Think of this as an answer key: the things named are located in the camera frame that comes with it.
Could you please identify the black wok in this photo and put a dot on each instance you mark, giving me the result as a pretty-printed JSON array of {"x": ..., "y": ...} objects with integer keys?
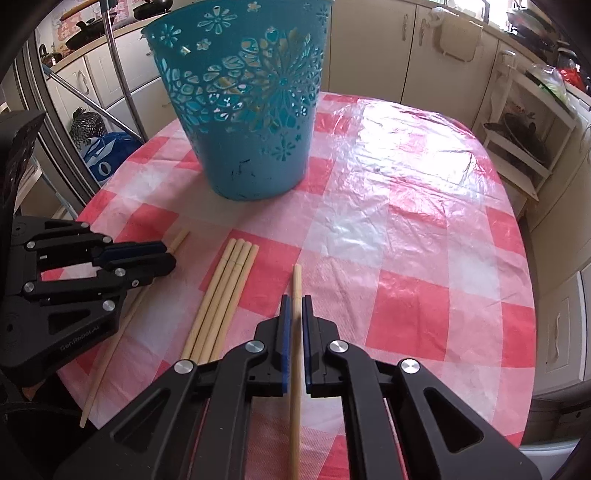
[{"x": 90, "y": 37}]

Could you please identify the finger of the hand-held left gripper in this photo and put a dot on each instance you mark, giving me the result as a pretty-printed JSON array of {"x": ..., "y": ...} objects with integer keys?
[
  {"x": 147, "y": 270},
  {"x": 134, "y": 250}
]

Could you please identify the bundle of wooden chopsticks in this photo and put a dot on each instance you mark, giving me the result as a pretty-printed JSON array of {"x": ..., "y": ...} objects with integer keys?
[{"x": 221, "y": 295}]

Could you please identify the white door-hung bin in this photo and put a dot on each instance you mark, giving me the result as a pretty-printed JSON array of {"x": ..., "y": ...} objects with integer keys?
[{"x": 457, "y": 39}]

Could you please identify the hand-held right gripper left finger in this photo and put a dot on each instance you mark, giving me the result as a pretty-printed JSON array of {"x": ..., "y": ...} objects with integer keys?
[{"x": 285, "y": 350}]

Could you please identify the red wall stickers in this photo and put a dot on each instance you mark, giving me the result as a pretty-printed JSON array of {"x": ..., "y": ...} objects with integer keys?
[{"x": 64, "y": 32}]

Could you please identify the dish rack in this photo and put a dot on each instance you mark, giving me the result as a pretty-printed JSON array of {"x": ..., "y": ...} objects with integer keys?
[{"x": 531, "y": 27}]

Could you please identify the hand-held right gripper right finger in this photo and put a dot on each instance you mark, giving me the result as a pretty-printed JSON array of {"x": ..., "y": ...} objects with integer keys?
[{"x": 316, "y": 364}]

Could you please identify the blue perforated plastic basket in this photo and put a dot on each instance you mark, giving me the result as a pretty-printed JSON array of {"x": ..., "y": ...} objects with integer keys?
[{"x": 249, "y": 152}]

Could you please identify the grey metal rails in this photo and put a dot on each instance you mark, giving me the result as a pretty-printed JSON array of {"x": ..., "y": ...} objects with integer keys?
[{"x": 34, "y": 92}]

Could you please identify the red plastic bag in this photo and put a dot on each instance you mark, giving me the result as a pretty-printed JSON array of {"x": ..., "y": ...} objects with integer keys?
[{"x": 572, "y": 78}]

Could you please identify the dark teapot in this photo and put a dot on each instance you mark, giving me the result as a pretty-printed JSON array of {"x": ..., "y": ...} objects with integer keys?
[{"x": 50, "y": 57}]

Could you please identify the bag of vegetables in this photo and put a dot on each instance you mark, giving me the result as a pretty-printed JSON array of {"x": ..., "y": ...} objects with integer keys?
[{"x": 549, "y": 81}]

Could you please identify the blue printed plastic bag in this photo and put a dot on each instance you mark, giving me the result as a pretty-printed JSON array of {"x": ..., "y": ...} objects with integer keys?
[{"x": 108, "y": 157}]

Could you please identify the white wooden shelf unit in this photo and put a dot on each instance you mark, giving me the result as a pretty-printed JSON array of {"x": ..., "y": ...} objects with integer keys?
[{"x": 501, "y": 92}]

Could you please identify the red checkered tablecloth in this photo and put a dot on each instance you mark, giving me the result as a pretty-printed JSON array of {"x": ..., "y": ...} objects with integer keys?
[{"x": 392, "y": 230}]

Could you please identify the light bamboo chopstick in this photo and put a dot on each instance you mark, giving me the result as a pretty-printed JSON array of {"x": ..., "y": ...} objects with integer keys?
[
  {"x": 179, "y": 240},
  {"x": 298, "y": 281}
]

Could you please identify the dark mesh object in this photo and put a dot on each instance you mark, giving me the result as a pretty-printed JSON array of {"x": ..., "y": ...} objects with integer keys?
[{"x": 87, "y": 127}]

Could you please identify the black pan with lid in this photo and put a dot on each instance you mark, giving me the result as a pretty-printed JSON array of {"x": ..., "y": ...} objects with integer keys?
[{"x": 526, "y": 136}]

